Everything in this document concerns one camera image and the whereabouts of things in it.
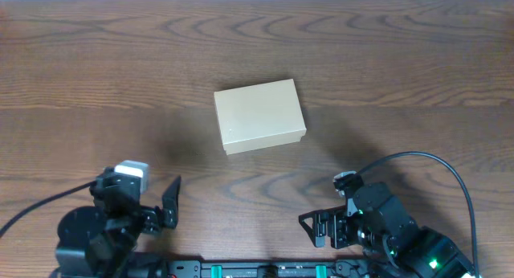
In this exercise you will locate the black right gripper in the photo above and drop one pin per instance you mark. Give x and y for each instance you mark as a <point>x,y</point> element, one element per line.
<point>327,227</point>

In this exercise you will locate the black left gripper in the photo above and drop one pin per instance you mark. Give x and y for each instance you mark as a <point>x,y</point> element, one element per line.
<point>157,215</point>

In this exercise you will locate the brown cardboard box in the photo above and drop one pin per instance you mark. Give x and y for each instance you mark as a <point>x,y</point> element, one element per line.
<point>259,116</point>

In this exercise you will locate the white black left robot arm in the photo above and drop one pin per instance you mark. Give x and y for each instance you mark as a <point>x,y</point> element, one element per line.
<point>99,240</point>

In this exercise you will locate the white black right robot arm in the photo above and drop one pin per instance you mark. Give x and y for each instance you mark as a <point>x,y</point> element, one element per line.
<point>376,220</point>

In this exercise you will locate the black mounting rail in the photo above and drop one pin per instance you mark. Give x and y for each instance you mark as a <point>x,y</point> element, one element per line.
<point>265,268</point>

